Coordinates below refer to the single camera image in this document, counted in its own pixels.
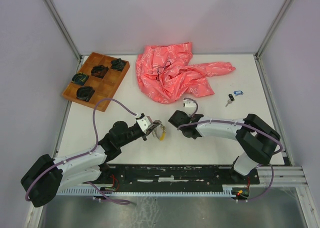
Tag large keyring with yellow handle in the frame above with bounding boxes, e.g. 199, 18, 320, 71
152, 124, 166, 141

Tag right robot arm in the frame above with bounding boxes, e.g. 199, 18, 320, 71
168, 110, 283, 183

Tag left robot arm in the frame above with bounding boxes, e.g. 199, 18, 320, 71
20, 117, 161, 207

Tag pink patterned cloth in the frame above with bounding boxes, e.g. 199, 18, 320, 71
135, 42, 236, 104

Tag eyeglasses on cloth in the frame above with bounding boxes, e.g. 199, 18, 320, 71
155, 60, 172, 81

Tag dark rolled item top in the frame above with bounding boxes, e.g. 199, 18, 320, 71
110, 58, 127, 72

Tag wooden compartment tray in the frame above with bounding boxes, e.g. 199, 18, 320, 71
62, 52, 130, 112

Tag dark rolled item middle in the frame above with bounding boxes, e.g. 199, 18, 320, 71
91, 65, 109, 79

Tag dark rolled item bottom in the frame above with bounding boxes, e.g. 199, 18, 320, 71
76, 86, 95, 102

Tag key with black head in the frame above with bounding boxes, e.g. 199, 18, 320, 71
225, 94, 235, 107

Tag dark green rolled item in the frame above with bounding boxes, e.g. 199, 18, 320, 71
71, 73, 89, 86

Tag blue key tag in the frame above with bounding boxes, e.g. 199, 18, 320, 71
233, 90, 244, 96

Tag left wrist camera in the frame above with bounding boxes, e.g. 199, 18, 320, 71
135, 113, 153, 133

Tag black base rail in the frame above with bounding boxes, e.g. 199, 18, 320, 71
93, 164, 260, 192

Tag white cable duct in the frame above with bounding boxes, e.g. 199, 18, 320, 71
56, 184, 251, 197

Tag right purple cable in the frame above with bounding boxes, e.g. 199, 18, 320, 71
176, 97, 285, 203

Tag left aluminium frame post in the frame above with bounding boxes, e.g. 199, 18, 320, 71
43, 0, 82, 61

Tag aluminium frame post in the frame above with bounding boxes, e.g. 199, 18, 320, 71
255, 0, 295, 59
43, 0, 82, 61

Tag right aluminium frame post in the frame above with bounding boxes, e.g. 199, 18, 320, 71
255, 0, 295, 59

